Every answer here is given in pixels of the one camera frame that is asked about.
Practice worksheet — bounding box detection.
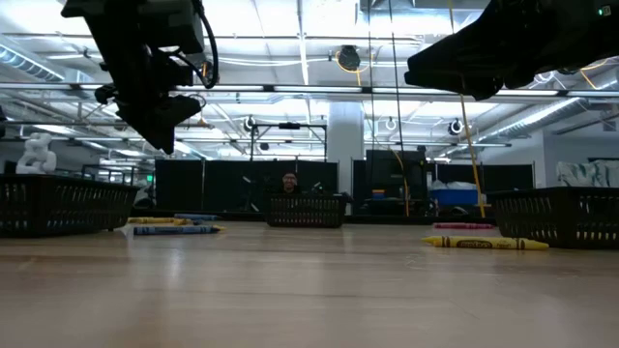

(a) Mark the black hanging cable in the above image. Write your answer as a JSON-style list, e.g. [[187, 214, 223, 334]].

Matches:
[[367, 0, 377, 214]]

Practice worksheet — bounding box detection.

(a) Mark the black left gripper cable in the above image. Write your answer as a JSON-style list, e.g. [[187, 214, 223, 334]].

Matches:
[[171, 0, 221, 91]]

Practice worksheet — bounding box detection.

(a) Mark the black metal rig frame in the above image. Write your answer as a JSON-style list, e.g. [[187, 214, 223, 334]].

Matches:
[[250, 122, 329, 197]]

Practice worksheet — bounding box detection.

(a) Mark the blue crayon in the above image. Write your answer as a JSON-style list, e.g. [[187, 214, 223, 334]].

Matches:
[[173, 213, 223, 222], [133, 224, 222, 237]]

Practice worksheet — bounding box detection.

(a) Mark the blue plastic bin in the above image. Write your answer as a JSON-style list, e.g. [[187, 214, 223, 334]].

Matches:
[[427, 188, 481, 207]]

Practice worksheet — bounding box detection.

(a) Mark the black plastic mesh basket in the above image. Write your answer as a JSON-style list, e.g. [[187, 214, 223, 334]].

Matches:
[[486, 186, 619, 250], [264, 192, 349, 229], [0, 173, 141, 239]]

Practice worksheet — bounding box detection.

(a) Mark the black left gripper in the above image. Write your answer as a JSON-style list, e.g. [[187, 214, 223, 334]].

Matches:
[[60, 0, 207, 156]]

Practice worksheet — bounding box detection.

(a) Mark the black aluminium table frame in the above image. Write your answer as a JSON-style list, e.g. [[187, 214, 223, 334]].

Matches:
[[128, 207, 494, 225]]

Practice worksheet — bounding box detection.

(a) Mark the patterned cloth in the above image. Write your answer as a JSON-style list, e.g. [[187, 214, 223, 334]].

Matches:
[[555, 159, 619, 189]]

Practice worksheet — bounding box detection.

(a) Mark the long ceiling light rail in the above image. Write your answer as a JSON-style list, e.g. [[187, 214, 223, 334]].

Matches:
[[0, 81, 619, 98]]

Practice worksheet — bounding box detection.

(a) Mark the yellow hanging cord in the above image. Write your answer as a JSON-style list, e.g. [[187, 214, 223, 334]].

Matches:
[[392, 148, 410, 218]]

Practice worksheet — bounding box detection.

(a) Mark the yellow cable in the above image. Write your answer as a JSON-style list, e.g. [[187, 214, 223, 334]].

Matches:
[[457, 94, 487, 219]]

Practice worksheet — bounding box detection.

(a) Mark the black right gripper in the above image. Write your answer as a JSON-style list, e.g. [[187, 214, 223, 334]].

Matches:
[[403, 0, 619, 102]]

